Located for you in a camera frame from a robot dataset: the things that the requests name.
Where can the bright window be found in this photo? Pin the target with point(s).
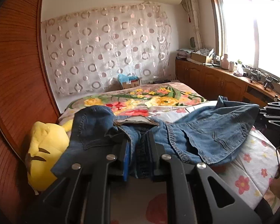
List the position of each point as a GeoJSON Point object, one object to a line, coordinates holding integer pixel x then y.
{"type": "Point", "coordinates": [248, 31]}

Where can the wooden window cabinet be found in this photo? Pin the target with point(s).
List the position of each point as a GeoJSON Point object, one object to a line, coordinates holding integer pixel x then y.
{"type": "Point", "coordinates": [210, 82]}

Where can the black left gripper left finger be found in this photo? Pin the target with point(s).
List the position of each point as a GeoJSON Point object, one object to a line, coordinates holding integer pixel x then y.
{"type": "Point", "coordinates": [82, 194]}

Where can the yellow plush toy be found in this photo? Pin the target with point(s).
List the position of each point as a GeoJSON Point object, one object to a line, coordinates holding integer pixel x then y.
{"type": "Point", "coordinates": [48, 142]}

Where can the floral side curtain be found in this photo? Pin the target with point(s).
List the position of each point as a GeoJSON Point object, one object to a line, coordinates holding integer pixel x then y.
{"type": "Point", "coordinates": [193, 11]}

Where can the pink bottle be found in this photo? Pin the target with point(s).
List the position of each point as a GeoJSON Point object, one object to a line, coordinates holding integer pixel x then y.
{"type": "Point", "coordinates": [225, 62]}

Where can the pink floral blanket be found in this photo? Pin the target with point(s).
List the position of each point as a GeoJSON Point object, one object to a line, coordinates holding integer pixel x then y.
{"type": "Point", "coordinates": [146, 100]}

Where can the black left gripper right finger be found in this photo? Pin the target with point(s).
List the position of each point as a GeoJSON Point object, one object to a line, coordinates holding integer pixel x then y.
{"type": "Point", "coordinates": [195, 193]}

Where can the blue denim pants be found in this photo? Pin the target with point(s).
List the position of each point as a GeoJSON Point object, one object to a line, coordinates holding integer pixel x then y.
{"type": "Point", "coordinates": [210, 134]}

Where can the cardboard box on cabinet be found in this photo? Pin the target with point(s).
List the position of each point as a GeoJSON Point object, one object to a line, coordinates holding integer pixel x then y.
{"type": "Point", "coordinates": [201, 58]}

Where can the circle patterned sheer curtain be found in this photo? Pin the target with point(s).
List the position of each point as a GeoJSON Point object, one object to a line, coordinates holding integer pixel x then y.
{"type": "Point", "coordinates": [90, 49]}

